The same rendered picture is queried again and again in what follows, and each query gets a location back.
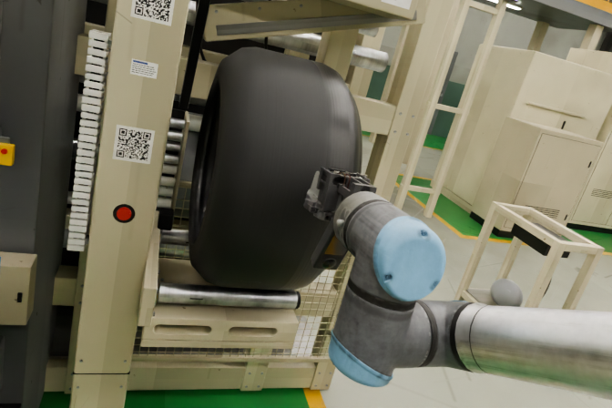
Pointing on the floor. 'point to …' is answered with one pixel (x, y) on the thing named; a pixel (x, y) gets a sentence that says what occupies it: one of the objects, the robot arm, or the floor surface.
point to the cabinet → (535, 172)
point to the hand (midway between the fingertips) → (315, 195)
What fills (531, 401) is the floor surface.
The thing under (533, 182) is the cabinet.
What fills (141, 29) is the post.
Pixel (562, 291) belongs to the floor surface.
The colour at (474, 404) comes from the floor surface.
